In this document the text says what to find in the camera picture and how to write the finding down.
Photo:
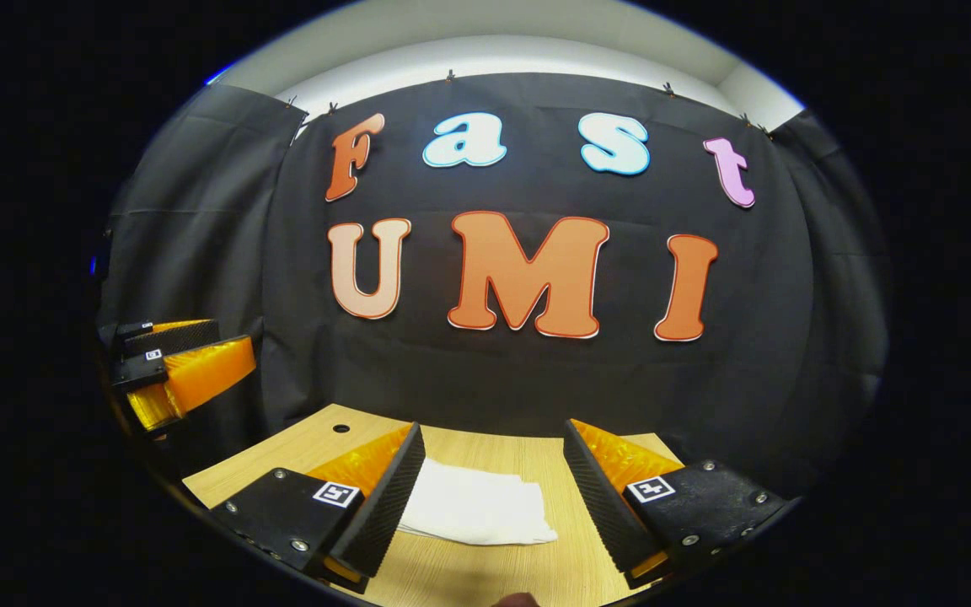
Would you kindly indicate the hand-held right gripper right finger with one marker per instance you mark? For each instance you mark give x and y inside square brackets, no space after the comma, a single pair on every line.
[608,506]

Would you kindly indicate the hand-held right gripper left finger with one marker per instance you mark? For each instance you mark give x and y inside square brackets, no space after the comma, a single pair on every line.
[380,514]

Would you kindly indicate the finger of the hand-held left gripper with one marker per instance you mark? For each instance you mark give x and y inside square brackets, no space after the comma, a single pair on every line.
[199,375]
[174,335]

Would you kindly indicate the white jeans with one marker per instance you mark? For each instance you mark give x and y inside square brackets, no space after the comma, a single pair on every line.
[477,506]

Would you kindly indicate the black backdrop cloth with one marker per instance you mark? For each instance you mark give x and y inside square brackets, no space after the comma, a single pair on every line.
[536,379]

